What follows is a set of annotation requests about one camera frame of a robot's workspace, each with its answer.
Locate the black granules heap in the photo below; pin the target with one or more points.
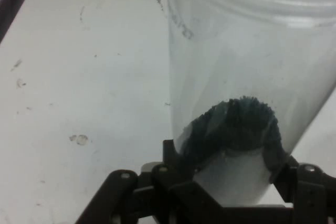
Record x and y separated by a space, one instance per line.
244 127

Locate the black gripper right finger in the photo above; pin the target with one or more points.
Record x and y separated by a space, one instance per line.
312 195

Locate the clear plastic jar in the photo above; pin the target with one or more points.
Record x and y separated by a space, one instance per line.
249 51

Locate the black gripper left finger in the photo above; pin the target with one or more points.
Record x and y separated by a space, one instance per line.
118 200

